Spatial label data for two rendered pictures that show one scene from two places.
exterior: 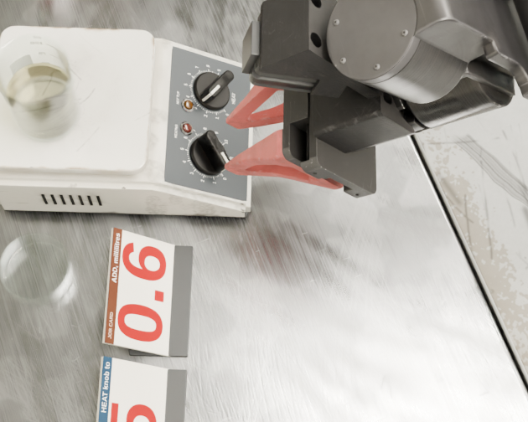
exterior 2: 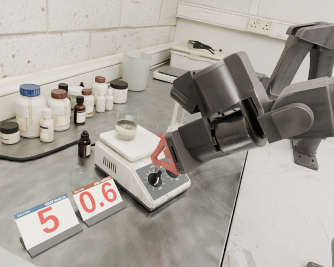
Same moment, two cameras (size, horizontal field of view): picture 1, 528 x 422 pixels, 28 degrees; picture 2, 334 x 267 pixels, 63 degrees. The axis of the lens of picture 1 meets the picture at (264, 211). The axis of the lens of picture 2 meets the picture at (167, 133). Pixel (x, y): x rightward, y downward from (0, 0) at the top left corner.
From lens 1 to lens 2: 48 cm
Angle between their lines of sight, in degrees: 49
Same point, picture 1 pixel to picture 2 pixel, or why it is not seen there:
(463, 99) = (235, 125)
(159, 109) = not seen: hidden behind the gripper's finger
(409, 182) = (214, 246)
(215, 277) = (123, 217)
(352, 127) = (190, 125)
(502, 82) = (255, 131)
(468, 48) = (243, 86)
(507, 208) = not seen: outside the picture
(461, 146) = (244, 252)
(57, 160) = (114, 143)
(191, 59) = not seen: hidden behind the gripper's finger
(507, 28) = (266, 104)
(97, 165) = (122, 150)
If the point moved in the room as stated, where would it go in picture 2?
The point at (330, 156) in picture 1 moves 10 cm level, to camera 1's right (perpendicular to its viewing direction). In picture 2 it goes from (178, 140) to (234, 174)
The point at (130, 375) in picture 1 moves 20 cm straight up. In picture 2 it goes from (66, 208) to (67, 104)
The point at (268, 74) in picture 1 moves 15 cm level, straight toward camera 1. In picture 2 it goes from (175, 89) to (88, 101)
